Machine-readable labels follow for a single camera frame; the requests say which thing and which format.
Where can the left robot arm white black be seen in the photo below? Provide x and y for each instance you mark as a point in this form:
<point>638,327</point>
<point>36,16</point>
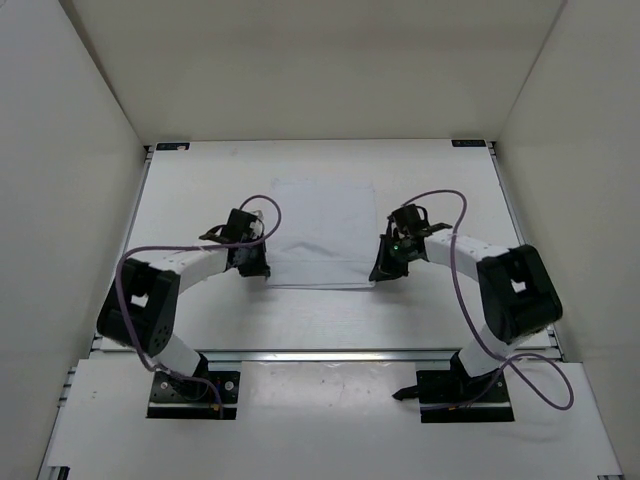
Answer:
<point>140,309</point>

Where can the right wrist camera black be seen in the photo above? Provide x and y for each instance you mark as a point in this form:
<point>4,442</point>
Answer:
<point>410,219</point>

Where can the aluminium front rail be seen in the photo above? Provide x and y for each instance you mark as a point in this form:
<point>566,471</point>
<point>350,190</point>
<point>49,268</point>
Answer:
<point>330,356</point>

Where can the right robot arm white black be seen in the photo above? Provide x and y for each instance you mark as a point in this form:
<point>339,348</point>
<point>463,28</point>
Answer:
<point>517,295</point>

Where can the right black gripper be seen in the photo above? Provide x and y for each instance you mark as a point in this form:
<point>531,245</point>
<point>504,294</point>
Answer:
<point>385,269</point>

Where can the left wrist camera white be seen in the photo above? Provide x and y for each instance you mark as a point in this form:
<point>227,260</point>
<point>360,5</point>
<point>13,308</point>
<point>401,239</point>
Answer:
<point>257,223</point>

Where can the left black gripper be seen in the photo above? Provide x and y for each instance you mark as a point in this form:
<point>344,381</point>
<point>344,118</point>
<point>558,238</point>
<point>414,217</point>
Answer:
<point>259,268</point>

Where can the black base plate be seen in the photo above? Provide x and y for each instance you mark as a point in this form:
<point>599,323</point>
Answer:
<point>450,396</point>
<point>170,398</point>

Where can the corner marker label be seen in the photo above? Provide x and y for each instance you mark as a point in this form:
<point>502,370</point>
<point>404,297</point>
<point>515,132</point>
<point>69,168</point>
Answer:
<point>468,143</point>
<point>172,146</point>

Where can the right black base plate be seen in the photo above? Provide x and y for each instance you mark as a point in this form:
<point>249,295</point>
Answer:
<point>450,396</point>

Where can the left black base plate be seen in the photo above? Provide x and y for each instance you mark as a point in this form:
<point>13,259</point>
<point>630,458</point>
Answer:
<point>170,398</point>

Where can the white skirt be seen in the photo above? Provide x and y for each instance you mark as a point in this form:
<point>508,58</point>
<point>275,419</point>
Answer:
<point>328,236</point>

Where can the right corner marker label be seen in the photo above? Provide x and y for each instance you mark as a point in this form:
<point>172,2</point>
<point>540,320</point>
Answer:
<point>468,143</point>

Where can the left corner marker label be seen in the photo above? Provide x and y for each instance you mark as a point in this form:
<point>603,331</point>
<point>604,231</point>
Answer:
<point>172,146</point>

